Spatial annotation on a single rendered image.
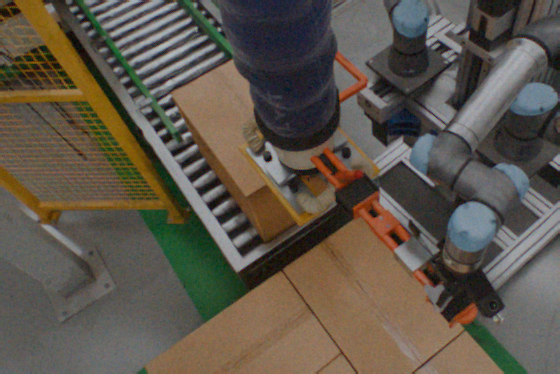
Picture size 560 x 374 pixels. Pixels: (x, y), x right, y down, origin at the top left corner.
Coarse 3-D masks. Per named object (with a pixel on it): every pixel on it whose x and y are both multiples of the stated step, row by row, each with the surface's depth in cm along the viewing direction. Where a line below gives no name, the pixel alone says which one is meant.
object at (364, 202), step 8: (344, 184) 132; (352, 184) 133; (360, 184) 133; (368, 184) 132; (336, 192) 131; (344, 192) 132; (352, 192) 131; (360, 192) 131; (368, 192) 131; (376, 192) 129; (336, 200) 134; (344, 200) 130; (352, 200) 130; (360, 200) 130; (368, 200) 129; (344, 208) 132; (352, 208) 129; (360, 208) 129; (368, 208) 132; (352, 216) 131
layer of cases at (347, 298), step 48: (336, 240) 206; (288, 288) 197; (336, 288) 196; (384, 288) 194; (192, 336) 191; (240, 336) 189; (288, 336) 188; (336, 336) 186; (384, 336) 185; (432, 336) 183
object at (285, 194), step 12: (252, 156) 155; (264, 156) 152; (276, 156) 154; (264, 168) 152; (264, 180) 151; (288, 180) 150; (300, 180) 149; (276, 192) 148; (288, 192) 147; (300, 192) 147; (312, 192) 147; (288, 204) 146; (300, 216) 143; (312, 216) 144
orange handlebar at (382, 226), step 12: (336, 60) 159; (348, 60) 157; (360, 72) 154; (360, 84) 151; (348, 96) 151; (324, 168) 137; (336, 180) 135; (372, 204) 130; (360, 216) 130; (384, 216) 127; (372, 228) 127; (384, 228) 126; (396, 228) 126; (384, 240) 125; (420, 276) 119; (468, 312) 114
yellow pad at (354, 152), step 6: (342, 132) 158; (348, 138) 156; (348, 144) 155; (354, 144) 155; (336, 150) 154; (342, 150) 151; (348, 150) 150; (354, 150) 153; (360, 150) 154; (336, 156) 153; (342, 156) 152; (348, 156) 151; (354, 156) 152; (360, 156) 152; (366, 156) 152; (342, 162) 151; (348, 162) 151; (372, 162) 151; (348, 168) 150; (378, 168) 150
